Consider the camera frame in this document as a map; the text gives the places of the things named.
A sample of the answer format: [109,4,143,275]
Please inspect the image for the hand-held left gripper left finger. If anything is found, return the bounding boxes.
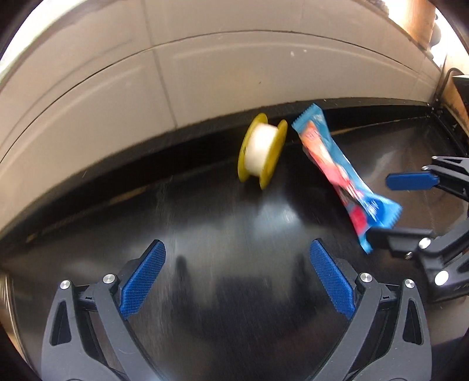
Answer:
[41,239,167,381]

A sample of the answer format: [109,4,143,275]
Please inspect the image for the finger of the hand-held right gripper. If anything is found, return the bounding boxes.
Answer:
[367,219,469,290]
[386,156,469,201]

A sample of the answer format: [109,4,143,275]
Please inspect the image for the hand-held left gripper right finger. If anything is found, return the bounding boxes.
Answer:
[308,238,431,381]

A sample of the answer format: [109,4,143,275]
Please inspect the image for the blue red snack wrapper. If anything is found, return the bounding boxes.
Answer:
[292,103,403,255]

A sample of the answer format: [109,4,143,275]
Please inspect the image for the yellow spool of white tape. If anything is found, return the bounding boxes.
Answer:
[237,113,288,190]

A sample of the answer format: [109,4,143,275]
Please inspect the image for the tan cardboard box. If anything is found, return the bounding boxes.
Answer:
[394,0,446,50]

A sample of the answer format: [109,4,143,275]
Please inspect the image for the brown board with black frame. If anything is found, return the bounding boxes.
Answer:
[436,68,469,143]

